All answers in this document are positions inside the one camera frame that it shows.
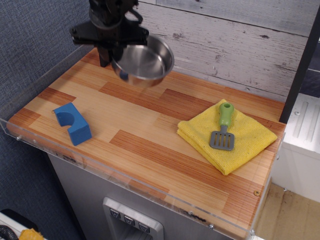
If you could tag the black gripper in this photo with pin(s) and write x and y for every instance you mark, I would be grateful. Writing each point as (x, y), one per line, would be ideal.
(113, 24)

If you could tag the stainless steel pot with handle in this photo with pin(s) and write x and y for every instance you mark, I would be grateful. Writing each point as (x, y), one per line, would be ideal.
(145, 66)

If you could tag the blue wooden arch block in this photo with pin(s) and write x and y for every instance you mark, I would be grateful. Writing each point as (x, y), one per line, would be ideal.
(79, 130)

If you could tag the clear acrylic table guard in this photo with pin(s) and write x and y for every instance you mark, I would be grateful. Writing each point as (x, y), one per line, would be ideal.
(134, 131)

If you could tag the grey cabinet front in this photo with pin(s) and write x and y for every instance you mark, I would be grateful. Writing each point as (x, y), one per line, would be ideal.
(86, 191)

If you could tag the silver button panel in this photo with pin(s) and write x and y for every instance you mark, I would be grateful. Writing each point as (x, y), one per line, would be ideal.
(126, 223)

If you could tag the white plastic box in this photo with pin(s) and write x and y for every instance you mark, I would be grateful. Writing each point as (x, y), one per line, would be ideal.
(297, 164)

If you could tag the dark left vertical post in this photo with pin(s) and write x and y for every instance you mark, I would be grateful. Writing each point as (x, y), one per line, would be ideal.
(105, 56)

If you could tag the dark vertical post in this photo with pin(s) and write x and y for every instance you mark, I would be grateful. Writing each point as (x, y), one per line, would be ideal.
(304, 63)
(105, 56)

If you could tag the green handled grey spatula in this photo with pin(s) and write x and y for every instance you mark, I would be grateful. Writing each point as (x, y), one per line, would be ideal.
(222, 139)

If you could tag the dark right vertical post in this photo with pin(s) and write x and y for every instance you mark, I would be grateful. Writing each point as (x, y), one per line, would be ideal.
(304, 63)

